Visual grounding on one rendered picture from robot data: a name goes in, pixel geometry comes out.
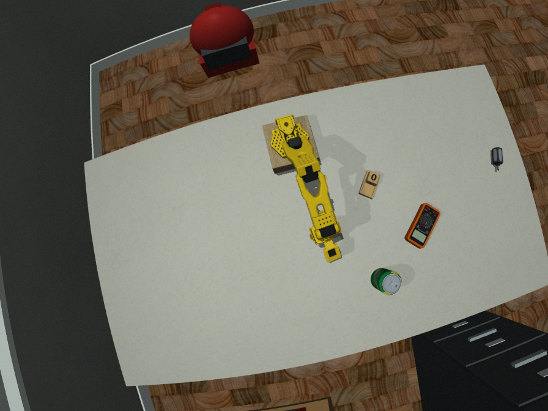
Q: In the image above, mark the green drink can with yellow stripe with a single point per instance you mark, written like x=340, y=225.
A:
x=386, y=281

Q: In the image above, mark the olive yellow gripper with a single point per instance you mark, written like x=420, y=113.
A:
x=331, y=250

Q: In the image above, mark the orange digital multimeter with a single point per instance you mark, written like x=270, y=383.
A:
x=422, y=225

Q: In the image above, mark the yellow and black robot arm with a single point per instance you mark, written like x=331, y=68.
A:
x=294, y=146

